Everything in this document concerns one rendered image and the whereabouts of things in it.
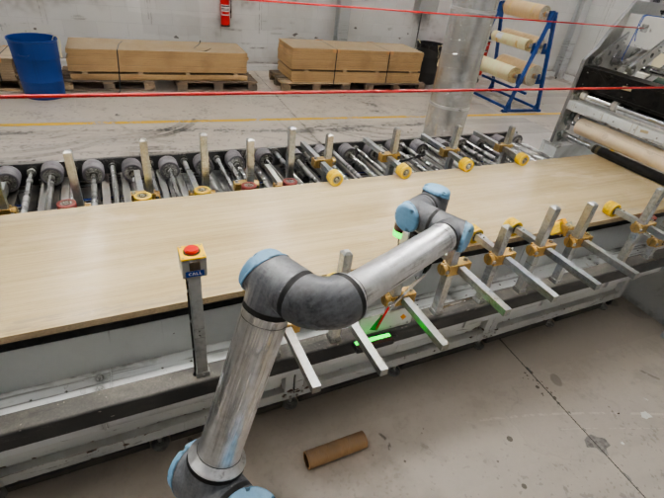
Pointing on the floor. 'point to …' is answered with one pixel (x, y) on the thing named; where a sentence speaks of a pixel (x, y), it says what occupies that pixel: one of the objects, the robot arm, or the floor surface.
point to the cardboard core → (335, 450)
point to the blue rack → (525, 66)
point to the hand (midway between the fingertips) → (418, 276)
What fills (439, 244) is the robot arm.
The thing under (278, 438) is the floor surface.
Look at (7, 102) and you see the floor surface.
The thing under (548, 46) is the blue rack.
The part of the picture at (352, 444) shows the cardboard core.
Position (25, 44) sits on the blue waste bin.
